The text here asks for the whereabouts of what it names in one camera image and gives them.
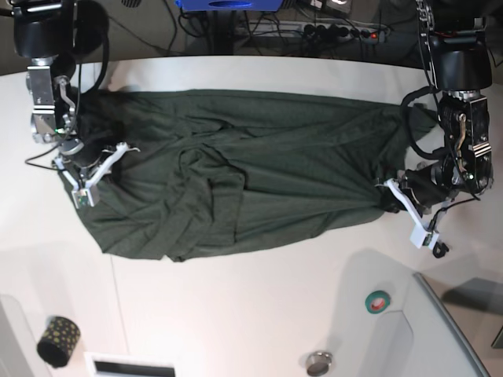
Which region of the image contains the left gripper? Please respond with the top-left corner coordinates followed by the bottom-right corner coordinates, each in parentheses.
top-left (379, 163), bottom-right (458, 213)

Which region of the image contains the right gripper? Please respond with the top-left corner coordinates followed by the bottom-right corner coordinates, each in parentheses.
top-left (58, 135), bottom-right (118, 177)

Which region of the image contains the dark green t-shirt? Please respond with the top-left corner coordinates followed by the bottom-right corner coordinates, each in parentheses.
top-left (57, 89), bottom-right (437, 263)

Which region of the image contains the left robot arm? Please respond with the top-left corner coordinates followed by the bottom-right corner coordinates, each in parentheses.
top-left (398, 1), bottom-right (494, 214)

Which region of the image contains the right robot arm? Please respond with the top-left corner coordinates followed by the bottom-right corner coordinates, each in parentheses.
top-left (1, 1), bottom-right (112, 177)

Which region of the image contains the small black clip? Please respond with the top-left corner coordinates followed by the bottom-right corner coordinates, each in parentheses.
top-left (432, 241), bottom-right (450, 259)

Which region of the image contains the green tape roll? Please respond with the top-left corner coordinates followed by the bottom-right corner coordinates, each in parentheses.
top-left (365, 290), bottom-right (391, 314)

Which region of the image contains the black round stand base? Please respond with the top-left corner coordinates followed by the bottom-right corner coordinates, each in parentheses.
top-left (72, 0), bottom-right (109, 60)

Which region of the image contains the round metal tin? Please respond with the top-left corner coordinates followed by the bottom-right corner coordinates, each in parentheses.
top-left (305, 350), bottom-right (333, 377)

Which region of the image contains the black gold dotted cup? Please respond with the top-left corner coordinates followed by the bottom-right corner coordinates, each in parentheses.
top-left (36, 317), bottom-right (81, 368)

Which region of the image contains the blue box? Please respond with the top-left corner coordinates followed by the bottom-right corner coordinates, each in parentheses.
top-left (175, 0), bottom-right (283, 12)

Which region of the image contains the white power strip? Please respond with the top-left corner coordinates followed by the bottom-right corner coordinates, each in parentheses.
top-left (244, 20), bottom-right (391, 45)

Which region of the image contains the white slotted tray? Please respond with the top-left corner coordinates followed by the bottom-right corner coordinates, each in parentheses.
top-left (84, 352), bottom-right (177, 377)

